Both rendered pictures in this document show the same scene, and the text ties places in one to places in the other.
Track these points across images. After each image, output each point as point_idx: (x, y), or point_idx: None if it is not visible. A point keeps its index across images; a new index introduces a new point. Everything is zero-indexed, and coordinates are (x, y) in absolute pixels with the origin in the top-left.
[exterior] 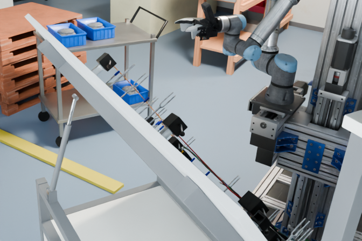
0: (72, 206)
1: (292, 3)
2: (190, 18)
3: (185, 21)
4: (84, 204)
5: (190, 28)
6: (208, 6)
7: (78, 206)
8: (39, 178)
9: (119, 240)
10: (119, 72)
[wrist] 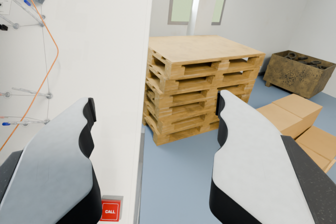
0: (140, 180)
1: None
2: (302, 201)
3: (224, 133)
4: (138, 190)
5: (67, 108)
6: None
7: (137, 184)
8: (144, 129)
9: None
10: (24, 2)
